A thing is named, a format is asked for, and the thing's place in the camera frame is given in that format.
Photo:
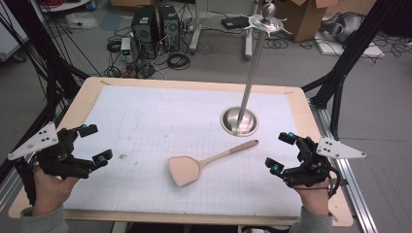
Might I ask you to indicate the beige spatula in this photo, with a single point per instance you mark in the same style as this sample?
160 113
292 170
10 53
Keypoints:
184 170

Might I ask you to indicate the black computer tower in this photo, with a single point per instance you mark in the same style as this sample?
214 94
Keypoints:
144 29
169 27

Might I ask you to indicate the metal pole stand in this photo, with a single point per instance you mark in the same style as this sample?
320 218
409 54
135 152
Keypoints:
250 79

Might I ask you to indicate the aluminium rail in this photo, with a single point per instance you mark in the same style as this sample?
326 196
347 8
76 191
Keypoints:
351 184

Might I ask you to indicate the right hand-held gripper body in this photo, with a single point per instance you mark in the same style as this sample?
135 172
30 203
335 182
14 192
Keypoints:
314 168

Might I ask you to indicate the grey bag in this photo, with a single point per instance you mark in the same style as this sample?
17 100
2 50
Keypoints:
343 27

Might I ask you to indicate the black frame stand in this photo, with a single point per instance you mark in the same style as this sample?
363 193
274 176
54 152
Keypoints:
48 64
353 51

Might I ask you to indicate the person's left hand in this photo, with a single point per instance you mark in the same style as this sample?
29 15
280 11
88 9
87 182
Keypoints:
50 192

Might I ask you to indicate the black flat box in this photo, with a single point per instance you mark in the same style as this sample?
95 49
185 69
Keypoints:
234 22

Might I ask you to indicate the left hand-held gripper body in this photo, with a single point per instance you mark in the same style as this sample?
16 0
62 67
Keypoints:
61 155

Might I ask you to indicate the person's right hand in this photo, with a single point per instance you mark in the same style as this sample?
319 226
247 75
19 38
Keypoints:
315 199

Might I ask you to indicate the small white device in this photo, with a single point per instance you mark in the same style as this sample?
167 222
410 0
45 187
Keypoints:
125 46

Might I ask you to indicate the white flat board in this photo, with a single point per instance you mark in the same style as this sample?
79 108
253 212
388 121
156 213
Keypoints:
353 51

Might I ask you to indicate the white grid mat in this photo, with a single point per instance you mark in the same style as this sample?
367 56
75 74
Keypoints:
168 123

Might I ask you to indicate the cardboard box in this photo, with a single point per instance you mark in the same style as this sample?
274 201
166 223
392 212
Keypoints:
302 19

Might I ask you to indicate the white stand leg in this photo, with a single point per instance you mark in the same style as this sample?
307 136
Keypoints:
196 32
248 45

